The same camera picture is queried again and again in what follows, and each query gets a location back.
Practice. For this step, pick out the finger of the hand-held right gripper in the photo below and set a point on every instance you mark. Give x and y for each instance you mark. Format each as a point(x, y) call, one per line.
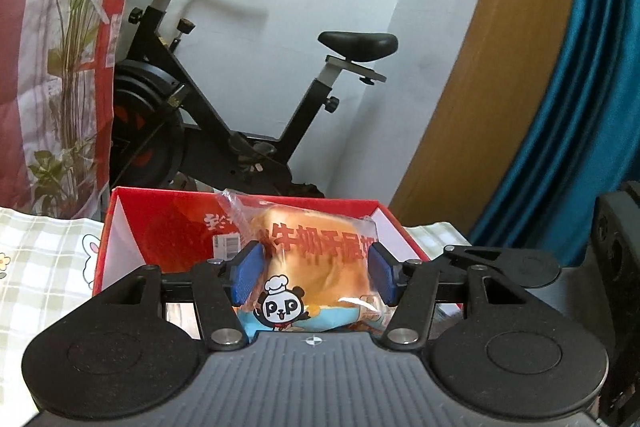
point(480, 254)

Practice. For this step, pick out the printed pink backdrop cloth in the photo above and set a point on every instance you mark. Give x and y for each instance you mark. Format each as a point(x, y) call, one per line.
point(50, 57)

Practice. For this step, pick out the blue curtain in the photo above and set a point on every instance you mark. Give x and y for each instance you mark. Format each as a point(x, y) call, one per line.
point(590, 107)

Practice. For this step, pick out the yellow wooden door panel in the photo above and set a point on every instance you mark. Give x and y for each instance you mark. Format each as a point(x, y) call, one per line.
point(500, 57)

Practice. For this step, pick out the green checked bunny tablecloth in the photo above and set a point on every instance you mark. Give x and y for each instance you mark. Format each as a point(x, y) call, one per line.
point(40, 257)

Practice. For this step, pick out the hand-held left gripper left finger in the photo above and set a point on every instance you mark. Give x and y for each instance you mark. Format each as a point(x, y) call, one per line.
point(247, 272)

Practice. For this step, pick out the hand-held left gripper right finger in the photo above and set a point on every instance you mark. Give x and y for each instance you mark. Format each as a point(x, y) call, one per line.
point(382, 274)

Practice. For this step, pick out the black exercise bike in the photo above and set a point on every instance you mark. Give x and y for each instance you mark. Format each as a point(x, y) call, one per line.
point(150, 97)

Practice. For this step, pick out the red strawberry print cardboard box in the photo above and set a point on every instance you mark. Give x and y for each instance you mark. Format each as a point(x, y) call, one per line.
point(165, 217)

